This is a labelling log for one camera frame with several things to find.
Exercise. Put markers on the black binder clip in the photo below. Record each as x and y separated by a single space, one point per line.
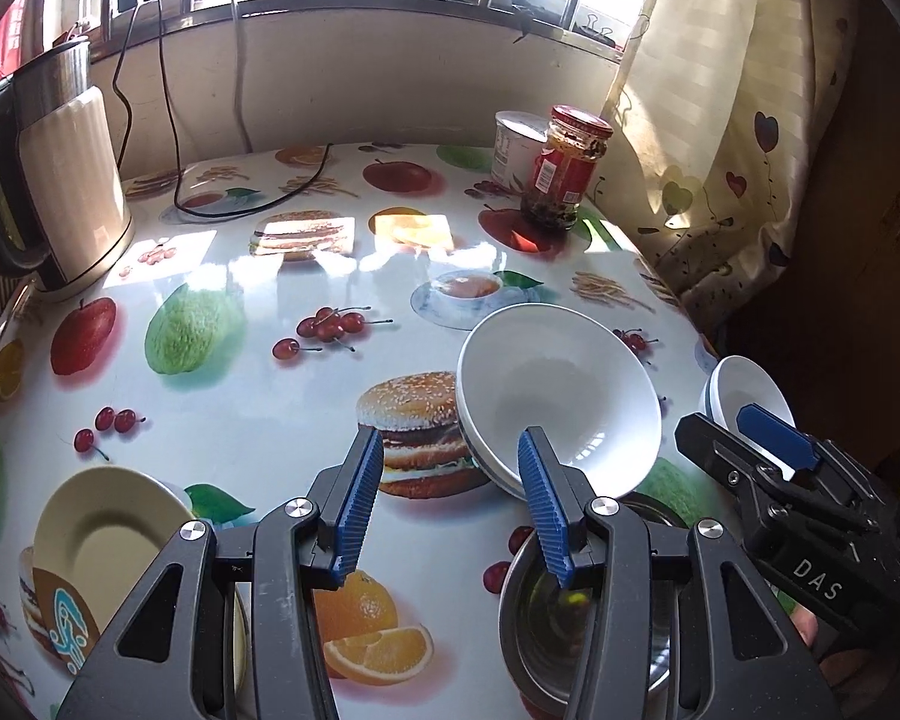
596 30

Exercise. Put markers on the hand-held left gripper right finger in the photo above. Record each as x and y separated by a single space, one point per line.
547 517

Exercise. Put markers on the cream curtain with heart print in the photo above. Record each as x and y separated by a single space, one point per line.
720 127

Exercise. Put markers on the small white blue-striped bowl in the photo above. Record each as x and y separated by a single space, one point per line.
746 386

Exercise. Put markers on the white and steel electric kettle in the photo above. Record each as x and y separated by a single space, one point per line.
60 187

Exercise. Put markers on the fruit printed table cover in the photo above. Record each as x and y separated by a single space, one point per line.
270 360

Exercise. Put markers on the white plastic cup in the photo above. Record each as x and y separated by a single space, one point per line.
517 146

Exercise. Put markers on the stainless steel bowl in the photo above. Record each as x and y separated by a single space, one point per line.
570 615

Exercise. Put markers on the large white blue-striped bowl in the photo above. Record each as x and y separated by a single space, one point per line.
562 397

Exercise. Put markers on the glass jar with red label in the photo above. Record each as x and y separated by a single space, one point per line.
562 169

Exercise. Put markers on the person's right hand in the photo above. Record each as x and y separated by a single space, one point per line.
804 628

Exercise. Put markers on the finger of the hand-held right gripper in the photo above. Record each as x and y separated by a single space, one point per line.
712 450
776 439

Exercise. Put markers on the cream plate with brown patch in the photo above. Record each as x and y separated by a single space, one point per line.
97 540

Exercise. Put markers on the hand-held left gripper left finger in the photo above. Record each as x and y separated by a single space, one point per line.
356 510

